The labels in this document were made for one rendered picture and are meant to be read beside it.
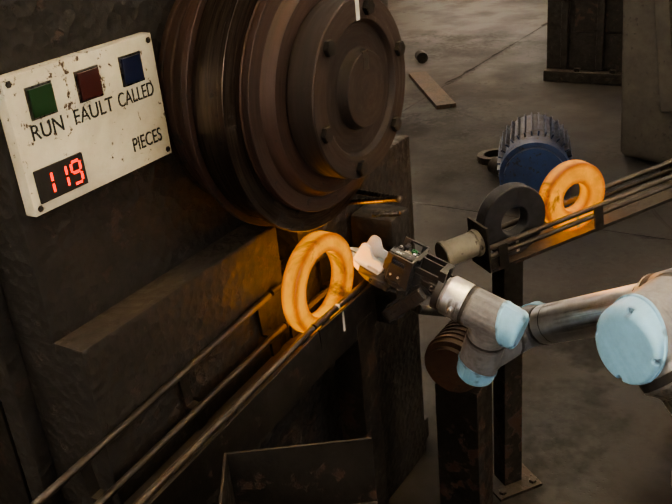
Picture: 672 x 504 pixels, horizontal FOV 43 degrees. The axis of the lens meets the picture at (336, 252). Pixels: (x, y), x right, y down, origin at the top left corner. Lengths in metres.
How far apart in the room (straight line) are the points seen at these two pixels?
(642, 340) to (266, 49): 0.66
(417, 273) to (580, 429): 0.99
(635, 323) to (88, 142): 0.79
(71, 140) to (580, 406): 1.70
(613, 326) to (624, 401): 1.25
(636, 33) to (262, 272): 2.85
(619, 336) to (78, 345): 0.75
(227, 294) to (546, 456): 1.15
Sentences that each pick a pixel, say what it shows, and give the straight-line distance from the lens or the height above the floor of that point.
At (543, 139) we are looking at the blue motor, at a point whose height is 0.33.
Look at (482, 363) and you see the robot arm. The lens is 1.56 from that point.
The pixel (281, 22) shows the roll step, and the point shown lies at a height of 1.24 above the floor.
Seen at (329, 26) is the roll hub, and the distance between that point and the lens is 1.23.
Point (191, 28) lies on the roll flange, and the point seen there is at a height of 1.24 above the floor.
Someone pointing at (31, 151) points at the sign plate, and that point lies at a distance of 1.13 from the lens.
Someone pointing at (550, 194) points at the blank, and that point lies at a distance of 1.86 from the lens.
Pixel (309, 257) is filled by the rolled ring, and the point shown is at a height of 0.83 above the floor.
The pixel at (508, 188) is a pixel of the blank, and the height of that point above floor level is 0.78.
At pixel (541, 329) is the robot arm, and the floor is 0.63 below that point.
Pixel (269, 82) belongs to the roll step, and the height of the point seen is 1.16.
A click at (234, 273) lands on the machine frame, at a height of 0.83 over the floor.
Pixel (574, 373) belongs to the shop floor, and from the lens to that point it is 2.61.
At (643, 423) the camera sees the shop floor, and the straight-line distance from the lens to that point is 2.44.
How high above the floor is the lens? 1.45
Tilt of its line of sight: 25 degrees down
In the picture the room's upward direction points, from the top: 6 degrees counter-clockwise
